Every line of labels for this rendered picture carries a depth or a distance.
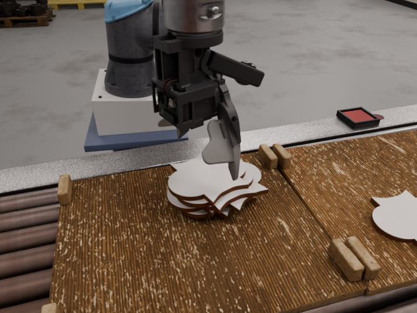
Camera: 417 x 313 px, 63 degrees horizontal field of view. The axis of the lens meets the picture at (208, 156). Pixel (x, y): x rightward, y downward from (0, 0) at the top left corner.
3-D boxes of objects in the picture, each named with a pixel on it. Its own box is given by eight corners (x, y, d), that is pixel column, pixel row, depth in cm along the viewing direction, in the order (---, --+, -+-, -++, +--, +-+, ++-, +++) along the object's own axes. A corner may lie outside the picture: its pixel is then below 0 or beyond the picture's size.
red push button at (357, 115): (340, 116, 91) (341, 112, 90) (359, 113, 93) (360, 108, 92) (354, 127, 87) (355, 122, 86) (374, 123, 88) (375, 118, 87)
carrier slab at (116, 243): (64, 188, 66) (62, 182, 65) (262, 156, 75) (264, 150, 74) (43, 384, 38) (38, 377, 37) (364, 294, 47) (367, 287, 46)
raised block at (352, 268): (326, 250, 51) (329, 237, 50) (337, 248, 52) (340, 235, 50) (350, 284, 46) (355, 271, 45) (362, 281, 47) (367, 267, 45)
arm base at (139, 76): (108, 76, 100) (105, 41, 94) (160, 76, 102) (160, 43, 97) (101, 97, 88) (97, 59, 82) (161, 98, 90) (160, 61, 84)
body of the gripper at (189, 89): (153, 115, 50) (144, 30, 43) (201, 100, 54) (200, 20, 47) (182, 137, 45) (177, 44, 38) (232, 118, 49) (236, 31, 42)
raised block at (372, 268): (340, 249, 51) (344, 236, 50) (351, 246, 52) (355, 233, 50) (365, 283, 46) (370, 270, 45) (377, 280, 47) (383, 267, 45)
